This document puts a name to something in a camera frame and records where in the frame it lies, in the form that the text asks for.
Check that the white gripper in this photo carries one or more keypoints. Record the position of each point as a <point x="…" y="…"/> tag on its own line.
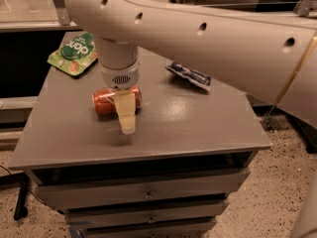
<point x="119" y="76"/>

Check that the red coke can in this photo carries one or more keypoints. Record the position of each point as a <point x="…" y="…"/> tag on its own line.
<point x="103" y="102"/>

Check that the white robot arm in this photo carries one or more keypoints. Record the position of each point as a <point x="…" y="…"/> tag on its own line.
<point x="271" y="56"/>

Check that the green snack bag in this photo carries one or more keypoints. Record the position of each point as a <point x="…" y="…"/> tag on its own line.
<point x="76" y="56"/>

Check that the grey drawer cabinet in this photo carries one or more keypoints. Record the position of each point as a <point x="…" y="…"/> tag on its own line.
<point x="179" y="129"/>

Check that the blue chip bag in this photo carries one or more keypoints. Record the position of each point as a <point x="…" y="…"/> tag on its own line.
<point x="193" y="76"/>

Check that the top grey drawer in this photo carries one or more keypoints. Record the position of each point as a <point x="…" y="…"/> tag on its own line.
<point x="110" y="192"/>

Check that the grey drawer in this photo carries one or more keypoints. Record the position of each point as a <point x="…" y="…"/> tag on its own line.
<point x="146" y="212"/>
<point x="152" y="230"/>
<point x="110" y="192"/>

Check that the middle grey drawer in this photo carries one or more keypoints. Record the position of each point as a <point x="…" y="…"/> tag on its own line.
<point x="146" y="212"/>

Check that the bottom grey drawer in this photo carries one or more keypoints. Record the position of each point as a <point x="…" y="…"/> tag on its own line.
<point x="152" y="230"/>

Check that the black stand leg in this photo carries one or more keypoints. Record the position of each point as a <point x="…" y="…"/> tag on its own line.
<point x="21" y="210"/>

